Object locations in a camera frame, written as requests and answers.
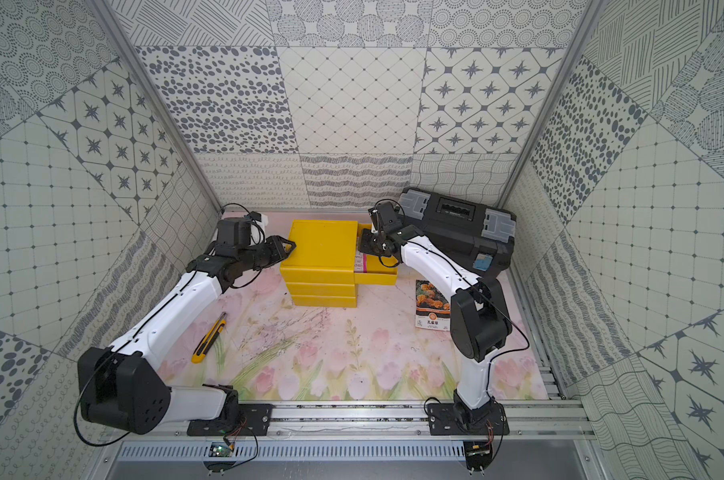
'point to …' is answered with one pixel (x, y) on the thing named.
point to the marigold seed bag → (433, 310)
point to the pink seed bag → (372, 263)
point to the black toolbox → (479, 237)
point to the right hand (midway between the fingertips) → (363, 247)
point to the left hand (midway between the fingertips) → (290, 242)
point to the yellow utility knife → (209, 338)
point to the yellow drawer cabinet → (320, 268)
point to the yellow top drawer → (378, 274)
